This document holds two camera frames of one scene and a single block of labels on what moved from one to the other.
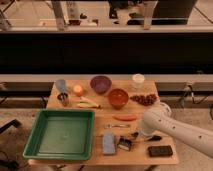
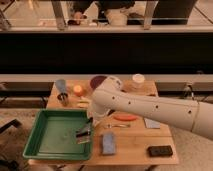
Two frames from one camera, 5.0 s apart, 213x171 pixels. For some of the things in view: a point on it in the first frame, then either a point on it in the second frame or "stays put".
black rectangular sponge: x=160 y=151 stays put
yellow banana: x=86 y=103 stays put
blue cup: x=61 y=84 stays put
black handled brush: x=125 y=143 → x=83 y=134
